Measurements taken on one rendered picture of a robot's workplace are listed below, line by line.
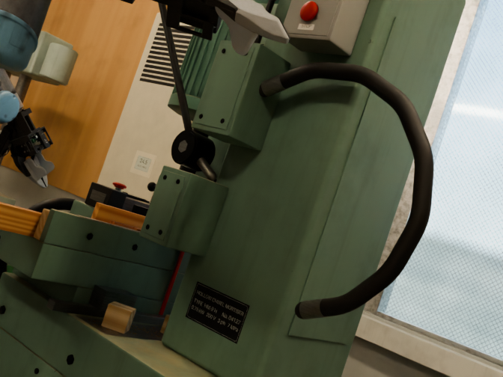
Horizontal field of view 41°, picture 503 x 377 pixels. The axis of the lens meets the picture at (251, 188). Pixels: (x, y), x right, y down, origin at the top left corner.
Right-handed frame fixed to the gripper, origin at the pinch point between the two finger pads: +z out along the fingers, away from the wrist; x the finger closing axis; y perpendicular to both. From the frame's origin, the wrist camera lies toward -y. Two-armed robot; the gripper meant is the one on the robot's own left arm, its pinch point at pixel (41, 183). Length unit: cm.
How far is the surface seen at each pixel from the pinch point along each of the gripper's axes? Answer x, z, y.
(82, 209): -27.1, 1.9, 35.5
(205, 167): -41, -4, 77
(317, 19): -35, -19, 101
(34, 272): -59, 1, 51
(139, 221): -30, 7, 50
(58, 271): -56, 3, 52
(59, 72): 125, -22, -85
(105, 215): -36, 1, 49
